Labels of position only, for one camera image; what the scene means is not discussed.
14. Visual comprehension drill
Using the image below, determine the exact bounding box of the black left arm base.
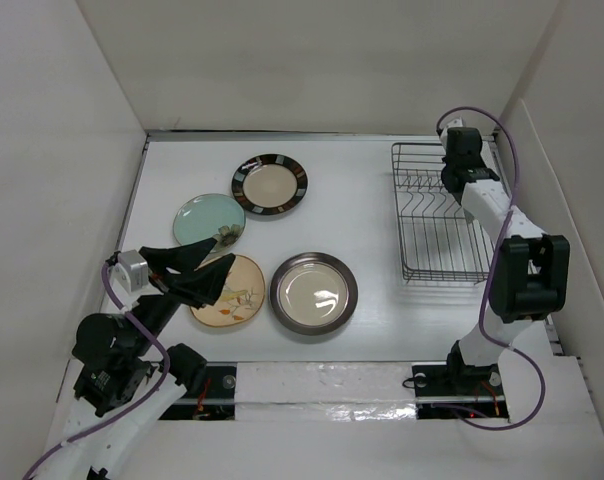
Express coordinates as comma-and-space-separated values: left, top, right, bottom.
160, 363, 237, 421

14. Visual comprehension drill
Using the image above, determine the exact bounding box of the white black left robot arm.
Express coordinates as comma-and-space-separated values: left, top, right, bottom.
24, 237, 236, 479

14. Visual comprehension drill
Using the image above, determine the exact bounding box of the teal round floral plate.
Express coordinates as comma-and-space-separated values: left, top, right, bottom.
172, 193, 246, 252

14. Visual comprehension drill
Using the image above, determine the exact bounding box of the white foam front rail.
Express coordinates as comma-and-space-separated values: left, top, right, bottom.
234, 362, 417, 422

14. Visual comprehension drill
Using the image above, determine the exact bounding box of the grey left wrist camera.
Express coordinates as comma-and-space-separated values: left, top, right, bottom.
113, 250, 150, 294

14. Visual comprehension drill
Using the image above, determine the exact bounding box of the dark striped rim plate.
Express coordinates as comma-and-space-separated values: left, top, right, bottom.
231, 153, 308, 216

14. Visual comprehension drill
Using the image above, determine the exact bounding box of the yellow bird pattern plate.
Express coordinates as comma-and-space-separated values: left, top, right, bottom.
190, 255, 266, 328

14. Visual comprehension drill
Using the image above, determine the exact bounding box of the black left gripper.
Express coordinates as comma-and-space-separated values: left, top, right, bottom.
131, 235, 236, 352

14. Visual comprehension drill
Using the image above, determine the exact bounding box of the grey rim cream plate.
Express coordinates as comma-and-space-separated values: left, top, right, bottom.
269, 252, 359, 336

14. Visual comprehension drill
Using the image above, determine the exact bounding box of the black wire dish rack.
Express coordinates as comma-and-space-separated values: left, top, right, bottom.
391, 142, 493, 284

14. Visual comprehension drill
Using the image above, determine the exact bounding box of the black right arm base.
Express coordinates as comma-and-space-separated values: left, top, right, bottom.
402, 363, 509, 420

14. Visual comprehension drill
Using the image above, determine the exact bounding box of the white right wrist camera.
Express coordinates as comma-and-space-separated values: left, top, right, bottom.
436, 116, 466, 135

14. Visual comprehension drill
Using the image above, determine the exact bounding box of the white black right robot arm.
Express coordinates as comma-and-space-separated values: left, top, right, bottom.
438, 121, 570, 393

